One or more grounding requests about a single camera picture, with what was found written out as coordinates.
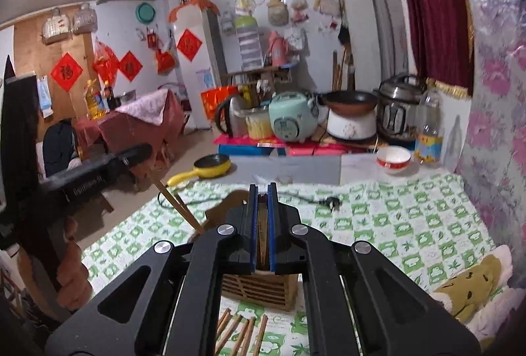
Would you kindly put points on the steel electric kettle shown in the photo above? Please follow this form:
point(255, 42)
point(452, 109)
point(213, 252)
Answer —
point(234, 117)

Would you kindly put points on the cooking oil bottle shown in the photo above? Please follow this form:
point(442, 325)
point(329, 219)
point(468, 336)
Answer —
point(94, 101)

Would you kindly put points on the wooden shelf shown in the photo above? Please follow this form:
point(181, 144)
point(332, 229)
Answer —
point(263, 70)

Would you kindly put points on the woven basket bag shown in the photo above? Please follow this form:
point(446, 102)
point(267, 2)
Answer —
point(85, 21)
point(55, 29)

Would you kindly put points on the yellow frying pan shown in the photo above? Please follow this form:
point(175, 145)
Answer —
point(213, 169)

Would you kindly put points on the wooden chopstick holder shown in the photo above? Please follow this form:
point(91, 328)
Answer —
point(254, 290)

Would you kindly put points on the clear hanging plastic bag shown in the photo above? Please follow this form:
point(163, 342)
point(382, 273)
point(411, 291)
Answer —
point(298, 4)

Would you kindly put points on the white fleece blanket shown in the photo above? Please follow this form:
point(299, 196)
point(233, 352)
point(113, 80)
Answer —
point(493, 323)

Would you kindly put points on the clear plastic bottle yellow label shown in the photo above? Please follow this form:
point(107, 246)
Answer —
point(428, 138)

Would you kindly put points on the maroon curtain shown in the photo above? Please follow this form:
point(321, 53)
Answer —
point(431, 10)

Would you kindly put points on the white electric cooker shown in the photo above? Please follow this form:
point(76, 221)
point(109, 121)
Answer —
point(353, 127)

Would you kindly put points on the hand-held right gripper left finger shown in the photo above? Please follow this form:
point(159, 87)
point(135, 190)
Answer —
point(253, 232)

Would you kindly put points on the mint green rice cooker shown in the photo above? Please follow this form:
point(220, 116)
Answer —
point(289, 117)

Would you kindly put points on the red diamond paper poster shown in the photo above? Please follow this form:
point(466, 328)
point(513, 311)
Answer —
point(130, 66)
point(189, 44)
point(65, 72)

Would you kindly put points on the wooden sticks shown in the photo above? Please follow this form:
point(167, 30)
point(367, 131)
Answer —
point(343, 72)

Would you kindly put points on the white hanging plastic bag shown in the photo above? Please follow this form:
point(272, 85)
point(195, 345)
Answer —
point(245, 4)

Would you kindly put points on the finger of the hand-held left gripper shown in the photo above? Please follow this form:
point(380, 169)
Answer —
point(131, 156)

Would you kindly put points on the person's left hand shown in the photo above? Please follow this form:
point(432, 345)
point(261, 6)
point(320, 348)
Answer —
point(74, 273)

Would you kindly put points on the orange red shopping bag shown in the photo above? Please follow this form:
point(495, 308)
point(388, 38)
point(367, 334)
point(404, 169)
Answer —
point(215, 101)

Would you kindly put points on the green white checked tablecloth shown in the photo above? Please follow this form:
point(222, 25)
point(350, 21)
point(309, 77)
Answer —
point(390, 224)

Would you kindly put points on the plastic drawer tower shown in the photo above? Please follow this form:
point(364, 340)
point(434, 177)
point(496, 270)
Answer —
point(250, 45)

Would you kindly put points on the black wok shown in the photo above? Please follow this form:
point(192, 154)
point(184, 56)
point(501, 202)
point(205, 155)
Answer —
point(349, 101)

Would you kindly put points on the blue pink counter cover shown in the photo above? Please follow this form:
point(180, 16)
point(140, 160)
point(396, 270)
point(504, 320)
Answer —
point(304, 150)

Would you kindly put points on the pink cloth covered table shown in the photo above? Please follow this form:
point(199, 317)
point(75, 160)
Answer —
point(135, 121)

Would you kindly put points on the dark sauce bottle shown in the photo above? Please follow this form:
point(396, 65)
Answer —
point(110, 99)

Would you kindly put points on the wooden chopstick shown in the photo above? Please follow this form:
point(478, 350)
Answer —
point(224, 321)
point(263, 241)
point(178, 206)
point(259, 335)
point(229, 333)
point(248, 339)
point(240, 337)

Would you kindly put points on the beige hanging bag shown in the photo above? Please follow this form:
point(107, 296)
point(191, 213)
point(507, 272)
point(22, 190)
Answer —
point(277, 10)

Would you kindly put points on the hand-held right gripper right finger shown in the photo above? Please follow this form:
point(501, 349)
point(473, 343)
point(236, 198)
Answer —
point(273, 232)

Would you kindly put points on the red white bowl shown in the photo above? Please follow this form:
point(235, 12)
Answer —
point(393, 160)

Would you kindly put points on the silver pressure cooker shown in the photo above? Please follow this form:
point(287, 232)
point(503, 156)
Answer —
point(398, 113)

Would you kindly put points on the orange red cloth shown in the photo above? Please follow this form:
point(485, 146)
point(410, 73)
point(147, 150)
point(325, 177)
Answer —
point(197, 4)

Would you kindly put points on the red hanging bag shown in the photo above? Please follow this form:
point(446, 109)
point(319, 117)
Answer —
point(165, 62)

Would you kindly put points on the green plastic basin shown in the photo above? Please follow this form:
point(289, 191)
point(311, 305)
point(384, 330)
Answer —
point(146, 12)

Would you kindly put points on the metal bowl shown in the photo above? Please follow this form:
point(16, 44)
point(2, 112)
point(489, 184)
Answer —
point(128, 97)

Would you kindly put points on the white blue hanging packet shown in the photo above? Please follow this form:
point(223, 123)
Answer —
point(44, 95)

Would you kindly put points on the pink thermos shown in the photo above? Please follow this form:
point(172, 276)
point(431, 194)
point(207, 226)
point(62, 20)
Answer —
point(278, 49)

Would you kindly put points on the white refrigerator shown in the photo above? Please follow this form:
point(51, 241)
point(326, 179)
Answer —
point(193, 92)

